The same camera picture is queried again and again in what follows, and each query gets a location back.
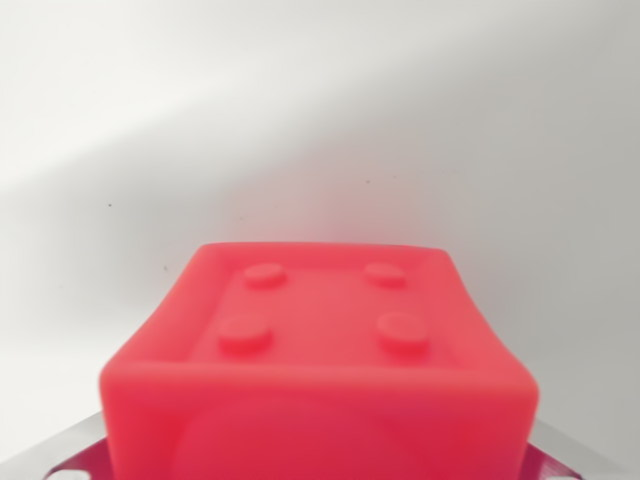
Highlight black-padded silver gripper left finger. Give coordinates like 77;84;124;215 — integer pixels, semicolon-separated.
0;413;119;480

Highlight black-padded silver gripper right finger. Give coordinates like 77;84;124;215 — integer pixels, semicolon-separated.
521;441;589;480

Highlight red soft cube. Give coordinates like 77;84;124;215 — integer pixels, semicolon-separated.
97;241;542;480

